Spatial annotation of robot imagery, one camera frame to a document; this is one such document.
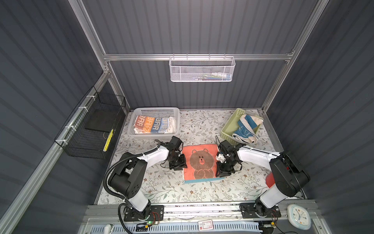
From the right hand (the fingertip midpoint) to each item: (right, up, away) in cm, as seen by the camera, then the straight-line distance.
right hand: (218, 176), depth 85 cm
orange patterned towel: (-46, +31, +22) cm, 60 cm away
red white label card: (-9, -18, -16) cm, 25 cm away
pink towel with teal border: (-10, +8, +6) cm, 14 cm away
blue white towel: (+20, +26, +13) cm, 36 cm away
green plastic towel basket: (+14, +29, +24) cm, 40 cm away
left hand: (-19, +5, +2) cm, 20 cm away
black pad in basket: (-63, +33, -9) cm, 72 cm away
